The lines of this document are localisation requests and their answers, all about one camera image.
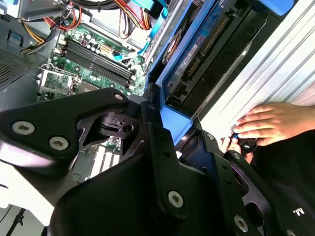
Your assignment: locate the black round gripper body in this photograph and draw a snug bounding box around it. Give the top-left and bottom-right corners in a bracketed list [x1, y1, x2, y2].
[46, 153, 222, 236]

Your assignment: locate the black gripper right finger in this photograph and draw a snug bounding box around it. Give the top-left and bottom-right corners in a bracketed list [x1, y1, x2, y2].
[177, 117, 298, 236]

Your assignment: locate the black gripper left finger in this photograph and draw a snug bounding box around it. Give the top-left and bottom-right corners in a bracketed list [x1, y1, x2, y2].
[0, 83, 190, 221]

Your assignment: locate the round black tool blue ring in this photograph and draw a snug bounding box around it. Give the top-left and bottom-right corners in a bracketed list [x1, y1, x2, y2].
[231, 132, 258, 155]

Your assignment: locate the hard disk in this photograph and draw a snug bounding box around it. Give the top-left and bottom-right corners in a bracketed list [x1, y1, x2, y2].
[144, 0, 300, 148]

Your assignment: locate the orange red power wire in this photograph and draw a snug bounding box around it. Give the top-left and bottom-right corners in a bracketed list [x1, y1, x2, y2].
[113, 0, 151, 40]

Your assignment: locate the person's right hand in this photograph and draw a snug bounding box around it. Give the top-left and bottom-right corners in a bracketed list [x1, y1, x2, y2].
[220, 136, 254, 164]

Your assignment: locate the person's left hand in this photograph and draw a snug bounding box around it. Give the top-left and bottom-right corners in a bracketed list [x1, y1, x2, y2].
[232, 102, 304, 147]

